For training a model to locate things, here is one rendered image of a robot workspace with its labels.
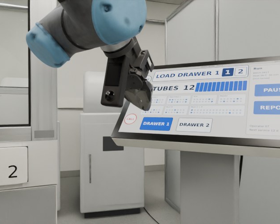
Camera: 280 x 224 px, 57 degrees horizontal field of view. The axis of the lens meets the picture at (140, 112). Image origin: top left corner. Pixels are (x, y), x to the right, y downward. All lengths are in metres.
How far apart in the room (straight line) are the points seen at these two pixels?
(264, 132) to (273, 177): 0.98
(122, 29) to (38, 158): 0.64
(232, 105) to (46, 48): 0.49
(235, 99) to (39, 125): 0.60
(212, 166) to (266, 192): 0.94
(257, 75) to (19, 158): 0.74
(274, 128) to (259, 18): 1.16
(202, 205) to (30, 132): 0.57
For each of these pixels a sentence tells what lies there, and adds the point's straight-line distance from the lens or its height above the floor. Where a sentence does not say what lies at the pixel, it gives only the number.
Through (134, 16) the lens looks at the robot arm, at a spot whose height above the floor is 1.16.
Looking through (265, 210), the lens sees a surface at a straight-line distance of 1.73.
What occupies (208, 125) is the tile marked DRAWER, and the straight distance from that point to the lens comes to 0.70.
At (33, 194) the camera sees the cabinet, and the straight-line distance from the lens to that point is 0.92.
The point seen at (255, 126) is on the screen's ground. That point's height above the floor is 1.00.
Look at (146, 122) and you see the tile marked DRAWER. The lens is 0.76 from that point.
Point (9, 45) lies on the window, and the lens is 0.92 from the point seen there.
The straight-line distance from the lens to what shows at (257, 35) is 1.74.
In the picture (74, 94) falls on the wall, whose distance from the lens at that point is 4.07.
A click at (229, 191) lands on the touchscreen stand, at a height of 0.81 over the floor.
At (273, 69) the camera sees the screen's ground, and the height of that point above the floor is 1.16.
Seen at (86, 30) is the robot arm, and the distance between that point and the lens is 0.36.
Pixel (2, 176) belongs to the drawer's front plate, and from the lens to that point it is 0.89.
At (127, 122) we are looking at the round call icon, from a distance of 0.79.
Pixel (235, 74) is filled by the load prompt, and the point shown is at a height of 1.15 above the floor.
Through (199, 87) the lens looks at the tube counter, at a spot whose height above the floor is 1.11.
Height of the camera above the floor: 1.05
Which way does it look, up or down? 1 degrees down
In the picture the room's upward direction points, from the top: straight up
